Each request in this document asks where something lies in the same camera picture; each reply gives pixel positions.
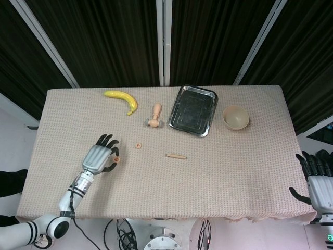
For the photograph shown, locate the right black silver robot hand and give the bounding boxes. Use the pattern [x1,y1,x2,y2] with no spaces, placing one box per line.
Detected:
[289,149,333,215]

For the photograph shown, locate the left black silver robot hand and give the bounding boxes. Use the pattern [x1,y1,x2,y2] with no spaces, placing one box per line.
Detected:
[82,133,121,174]

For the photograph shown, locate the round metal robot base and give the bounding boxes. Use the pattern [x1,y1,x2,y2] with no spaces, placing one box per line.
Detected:
[143,226,183,250]

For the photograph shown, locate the yellow banana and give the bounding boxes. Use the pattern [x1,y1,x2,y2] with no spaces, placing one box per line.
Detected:
[103,90,138,116]

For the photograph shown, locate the peach toy hammer grey ends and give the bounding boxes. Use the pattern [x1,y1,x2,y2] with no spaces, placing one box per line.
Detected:
[145,103,165,129]

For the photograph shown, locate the black clothed leg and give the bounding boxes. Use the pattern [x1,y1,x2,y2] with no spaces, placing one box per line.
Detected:
[0,215,19,227]
[0,169,29,198]

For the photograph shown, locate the black and white shoe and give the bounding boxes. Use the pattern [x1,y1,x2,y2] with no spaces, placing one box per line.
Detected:
[35,233,54,248]

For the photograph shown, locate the rectangular metal tray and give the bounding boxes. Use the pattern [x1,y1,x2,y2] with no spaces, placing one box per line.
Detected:
[168,84,219,138]

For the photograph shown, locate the beige plastic bowl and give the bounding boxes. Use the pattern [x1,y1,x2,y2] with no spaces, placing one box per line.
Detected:
[222,105,250,131]

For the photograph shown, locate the pink woven tablecloth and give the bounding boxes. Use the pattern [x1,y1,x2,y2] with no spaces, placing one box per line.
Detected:
[15,85,317,226]

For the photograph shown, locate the black pleated curtain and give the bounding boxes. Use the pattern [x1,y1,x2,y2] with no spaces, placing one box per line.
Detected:
[170,0,278,86]
[25,0,160,88]
[239,0,333,135]
[0,0,73,121]

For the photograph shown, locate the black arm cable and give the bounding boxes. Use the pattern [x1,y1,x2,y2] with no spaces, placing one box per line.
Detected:
[67,182,92,248]

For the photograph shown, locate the white metal frame bar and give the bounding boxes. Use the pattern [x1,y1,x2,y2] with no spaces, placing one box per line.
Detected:
[296,116,333,139]
[0,91,40,128]

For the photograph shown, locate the black cable bundle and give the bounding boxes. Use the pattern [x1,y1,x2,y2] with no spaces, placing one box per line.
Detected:
[103,218,143,250]

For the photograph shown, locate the black and red cable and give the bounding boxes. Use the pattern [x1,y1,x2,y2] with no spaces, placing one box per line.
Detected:
[197,220,213,250]

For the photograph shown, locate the white metal frame post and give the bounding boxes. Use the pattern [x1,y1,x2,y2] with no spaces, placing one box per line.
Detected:
[9,0,79,89]
[163,0,173,86]
[155,0,165,87]
[233,0,289,86]

